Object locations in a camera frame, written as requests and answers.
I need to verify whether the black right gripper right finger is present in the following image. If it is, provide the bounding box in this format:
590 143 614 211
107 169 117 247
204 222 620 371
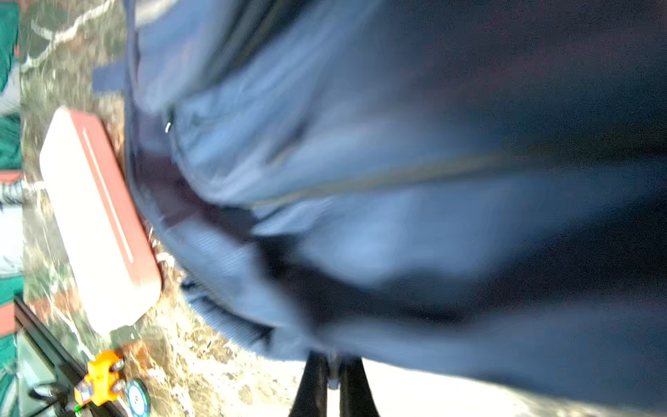
340 358 380 417

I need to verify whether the pink pencil case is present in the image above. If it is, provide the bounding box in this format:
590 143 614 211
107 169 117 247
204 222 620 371
39 106 162 334

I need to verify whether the navy blue school backpack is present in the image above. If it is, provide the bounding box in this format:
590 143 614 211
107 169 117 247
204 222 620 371
94 1 666 412

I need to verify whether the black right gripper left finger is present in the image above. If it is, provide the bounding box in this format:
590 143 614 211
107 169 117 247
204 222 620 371
288 352 328 417

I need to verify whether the orange pencil sharpener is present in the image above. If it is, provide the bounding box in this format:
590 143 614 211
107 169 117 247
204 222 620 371
74 350 127 408

